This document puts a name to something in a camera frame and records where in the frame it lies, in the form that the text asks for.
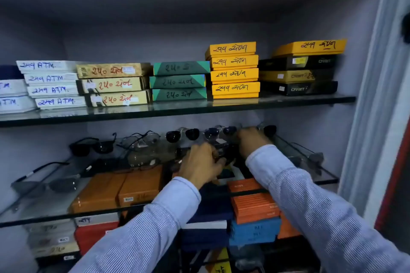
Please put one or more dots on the person's left hand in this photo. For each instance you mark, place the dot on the person's left hand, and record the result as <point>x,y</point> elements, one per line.
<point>200,165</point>

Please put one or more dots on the person's right hand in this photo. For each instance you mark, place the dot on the person's right hand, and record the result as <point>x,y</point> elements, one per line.
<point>253,141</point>

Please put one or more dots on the orange ribbed box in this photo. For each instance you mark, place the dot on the orange ribbed box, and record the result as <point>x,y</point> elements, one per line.
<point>254,207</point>
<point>245,185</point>

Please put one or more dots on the glass shelf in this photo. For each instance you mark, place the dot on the glass shelf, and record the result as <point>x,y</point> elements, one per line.
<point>192,109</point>
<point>41,205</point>

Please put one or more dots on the person's left forearm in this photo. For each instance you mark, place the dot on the person's left forearm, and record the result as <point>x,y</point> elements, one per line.
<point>144,234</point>

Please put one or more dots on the person's right forearm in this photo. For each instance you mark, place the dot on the person's right forearm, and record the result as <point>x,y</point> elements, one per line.
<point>320,218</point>

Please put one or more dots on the navy box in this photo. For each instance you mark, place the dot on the navy box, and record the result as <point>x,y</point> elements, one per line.
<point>205,235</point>
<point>205,245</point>
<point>214,205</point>

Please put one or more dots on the green box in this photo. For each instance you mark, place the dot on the green box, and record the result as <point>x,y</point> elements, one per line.
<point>179,68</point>
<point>177,81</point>
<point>179,94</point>

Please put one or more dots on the dark yellow and black box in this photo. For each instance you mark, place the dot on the dark yellow and black box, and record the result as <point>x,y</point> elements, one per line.
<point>294,76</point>

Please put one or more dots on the gold patterned box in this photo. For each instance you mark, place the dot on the gold patterned box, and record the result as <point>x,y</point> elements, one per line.
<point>112,70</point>
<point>118,98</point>
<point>112,85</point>

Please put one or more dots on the small white box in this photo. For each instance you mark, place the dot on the small white box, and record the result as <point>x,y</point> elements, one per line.
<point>96,219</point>

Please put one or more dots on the red box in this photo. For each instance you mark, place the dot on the red box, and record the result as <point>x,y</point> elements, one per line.
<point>96,237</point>

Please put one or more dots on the black plastic sunglasses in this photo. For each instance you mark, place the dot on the black plastic sunglasses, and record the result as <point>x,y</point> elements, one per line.
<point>80,149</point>

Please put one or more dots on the grey lens thin sunglasses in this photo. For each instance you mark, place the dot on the grey lens thin sunglasses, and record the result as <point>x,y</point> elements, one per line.
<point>64,184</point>

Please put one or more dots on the stack of white boxes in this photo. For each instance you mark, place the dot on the stack of white boxes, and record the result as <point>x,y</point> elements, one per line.
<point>51,90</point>

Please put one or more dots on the black door fitting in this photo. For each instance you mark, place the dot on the black door fitting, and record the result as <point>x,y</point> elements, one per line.
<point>406,28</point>

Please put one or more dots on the metal frame dark sunglasses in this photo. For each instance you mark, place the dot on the metal frame dark sunglasses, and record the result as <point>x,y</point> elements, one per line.
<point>270,130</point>
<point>173,136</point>
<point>211,134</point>

